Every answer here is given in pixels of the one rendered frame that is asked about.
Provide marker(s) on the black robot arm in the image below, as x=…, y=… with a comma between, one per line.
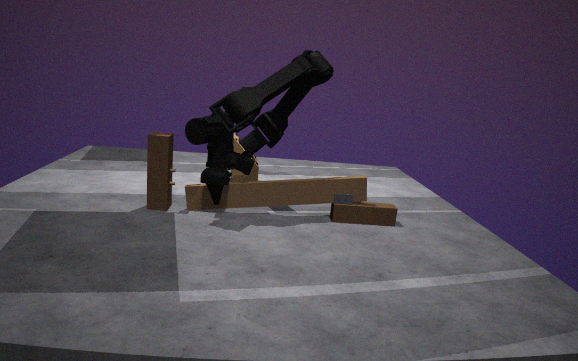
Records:
x=242, y=106

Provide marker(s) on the long wooden rail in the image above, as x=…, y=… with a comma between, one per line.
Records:
x=277, y=193

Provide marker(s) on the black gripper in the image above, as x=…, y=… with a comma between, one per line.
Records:
x=215, y=176

